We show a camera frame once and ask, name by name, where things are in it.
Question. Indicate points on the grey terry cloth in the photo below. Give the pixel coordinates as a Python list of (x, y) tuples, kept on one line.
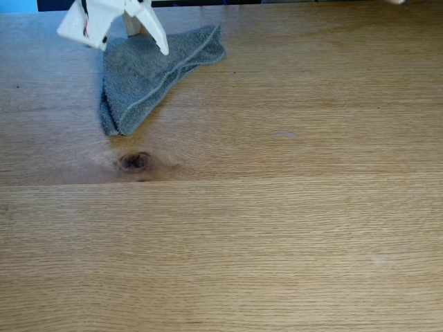
[(138, 86)]

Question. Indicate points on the pale wooden stand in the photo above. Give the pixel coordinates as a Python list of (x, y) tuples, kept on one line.
[(133, 27)]

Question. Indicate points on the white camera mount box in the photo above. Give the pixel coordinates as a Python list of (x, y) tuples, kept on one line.
[(78, 29)]

